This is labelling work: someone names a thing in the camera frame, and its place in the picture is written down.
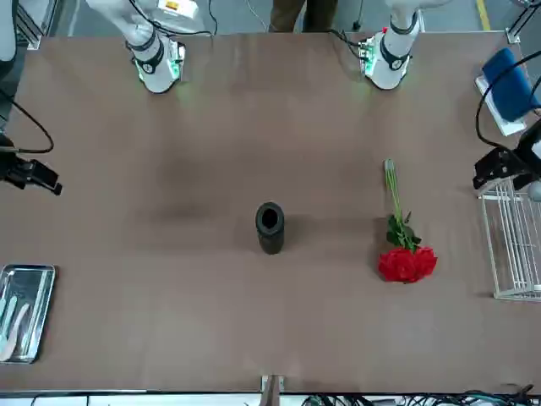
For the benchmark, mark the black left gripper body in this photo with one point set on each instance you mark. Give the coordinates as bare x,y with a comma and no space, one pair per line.
524,160

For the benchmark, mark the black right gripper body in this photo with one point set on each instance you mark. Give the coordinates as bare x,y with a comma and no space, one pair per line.
12,167

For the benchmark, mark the red rose bouquet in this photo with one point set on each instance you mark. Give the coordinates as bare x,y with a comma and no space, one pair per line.
406,264

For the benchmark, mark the black cylindrical vase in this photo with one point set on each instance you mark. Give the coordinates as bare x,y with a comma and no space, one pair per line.
270,243

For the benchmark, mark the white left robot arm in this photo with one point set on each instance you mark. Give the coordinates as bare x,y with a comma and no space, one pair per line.
391,63

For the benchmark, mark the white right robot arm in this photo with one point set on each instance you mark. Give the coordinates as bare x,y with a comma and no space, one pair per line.
156,67

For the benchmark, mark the white stand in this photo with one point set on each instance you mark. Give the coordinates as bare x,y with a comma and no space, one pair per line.
509,127

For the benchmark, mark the metal tray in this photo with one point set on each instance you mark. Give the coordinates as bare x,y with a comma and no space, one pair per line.
40,321

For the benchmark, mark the cream spoon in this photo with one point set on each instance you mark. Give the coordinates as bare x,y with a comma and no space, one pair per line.
21,321

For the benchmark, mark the person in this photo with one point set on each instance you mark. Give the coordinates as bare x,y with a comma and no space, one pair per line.
287,14

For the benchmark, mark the aluminium frame post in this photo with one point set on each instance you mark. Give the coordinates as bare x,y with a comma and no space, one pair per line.
36,25
517,31

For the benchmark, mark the aluminium camera post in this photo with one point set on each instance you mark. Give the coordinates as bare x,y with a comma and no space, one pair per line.
272,391

